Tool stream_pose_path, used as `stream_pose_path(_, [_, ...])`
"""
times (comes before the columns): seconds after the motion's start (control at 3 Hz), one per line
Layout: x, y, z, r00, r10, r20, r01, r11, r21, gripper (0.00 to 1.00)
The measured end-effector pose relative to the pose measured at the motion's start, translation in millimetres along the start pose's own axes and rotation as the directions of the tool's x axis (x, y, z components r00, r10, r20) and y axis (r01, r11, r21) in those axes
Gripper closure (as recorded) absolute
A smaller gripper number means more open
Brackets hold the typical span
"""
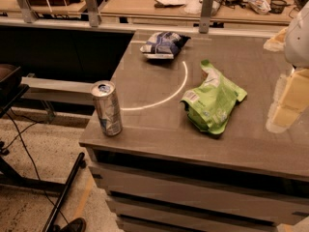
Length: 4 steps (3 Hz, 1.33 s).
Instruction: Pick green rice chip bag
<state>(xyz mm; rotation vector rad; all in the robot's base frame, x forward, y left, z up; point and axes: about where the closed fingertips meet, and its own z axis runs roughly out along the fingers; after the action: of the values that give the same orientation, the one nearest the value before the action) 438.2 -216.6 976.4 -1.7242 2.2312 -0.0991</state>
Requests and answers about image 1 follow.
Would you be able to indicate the right metal bracket post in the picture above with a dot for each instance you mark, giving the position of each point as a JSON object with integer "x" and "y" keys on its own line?
{"x": 205, "y": 17}

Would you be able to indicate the green rice chip bag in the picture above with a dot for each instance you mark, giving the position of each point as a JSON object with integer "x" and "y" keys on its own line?
{"x": 210, "y": 105}

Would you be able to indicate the white snack packet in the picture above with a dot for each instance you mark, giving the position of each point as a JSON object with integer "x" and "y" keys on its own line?
{"x": 260, "y": 7}

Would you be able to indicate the metal bracket post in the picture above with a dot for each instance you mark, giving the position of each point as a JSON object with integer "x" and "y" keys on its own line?
{"x": 27, "y": 14}
{"x": 205, "y": 17}
{"x": 92, "y": 9}

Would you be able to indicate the metal rail beam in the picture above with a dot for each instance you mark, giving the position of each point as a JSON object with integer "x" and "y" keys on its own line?
{"x": 52, "y": 90}

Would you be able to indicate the white paper sheets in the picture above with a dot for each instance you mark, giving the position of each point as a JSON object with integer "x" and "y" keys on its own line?
{"x": 189, "y": 6}

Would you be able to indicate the blue white chip bag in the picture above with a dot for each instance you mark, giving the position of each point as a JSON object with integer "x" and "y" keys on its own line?
{"x": 164, "y": 45}

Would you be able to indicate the middle metal bracket post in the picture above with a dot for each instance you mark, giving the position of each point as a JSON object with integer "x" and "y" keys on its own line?
{"x": 92, "y": 9}

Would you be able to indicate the left metal bracket post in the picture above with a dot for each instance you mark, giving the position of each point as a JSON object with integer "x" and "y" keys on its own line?
{"x": 27, "y": 14}

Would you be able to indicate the silver energy drink can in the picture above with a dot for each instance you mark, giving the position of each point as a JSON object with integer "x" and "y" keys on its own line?
{"x": 107, "y": 107}

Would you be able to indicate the black stand frame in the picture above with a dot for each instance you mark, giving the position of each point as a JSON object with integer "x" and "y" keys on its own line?
{"x": 38, "y": 181}

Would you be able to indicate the grey drawer cabinet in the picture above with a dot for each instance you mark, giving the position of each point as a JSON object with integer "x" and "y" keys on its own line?
{"x": 163, "y": 175}

